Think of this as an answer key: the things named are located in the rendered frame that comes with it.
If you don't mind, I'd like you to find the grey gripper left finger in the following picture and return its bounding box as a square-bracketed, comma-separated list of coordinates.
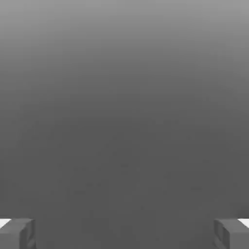
[0, 217, 37, 249]

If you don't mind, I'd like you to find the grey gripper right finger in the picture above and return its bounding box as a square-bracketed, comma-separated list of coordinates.
[213, 217, 249, 249]

